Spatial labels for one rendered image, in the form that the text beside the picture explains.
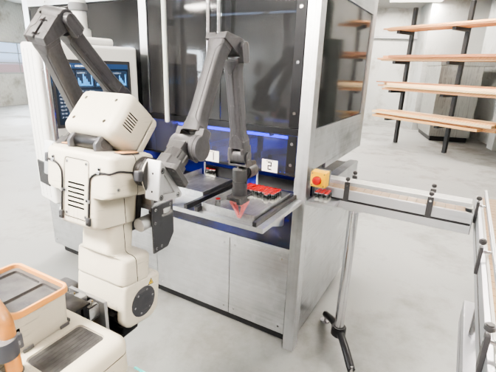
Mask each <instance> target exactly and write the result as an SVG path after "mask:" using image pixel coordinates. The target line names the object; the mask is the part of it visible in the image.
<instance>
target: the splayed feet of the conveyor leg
mask: <svg viewBox="0 0 496 372"><path fill-rule="evenodd" d="M320 322H321V323H324V324H329V323H330V324H331V335H332V336H333V337H335V338H337V339H338V340H339V342H340V346H341V349H342V354H343V357H344V360H345V365H346V368H347V372H353V371H355V367H354V362H353V360H352V356H351V352H350V348H349V346H348V342H347V339H346V337H345V333H346V326H345V325H344V328H343V329H338V328H336V327H335V326H334V323H335V317H334V316H333V315H332V314H330V313H329V312H328V311H327V310H325V311H324V312H323V317H321V318H320Z"/></svg>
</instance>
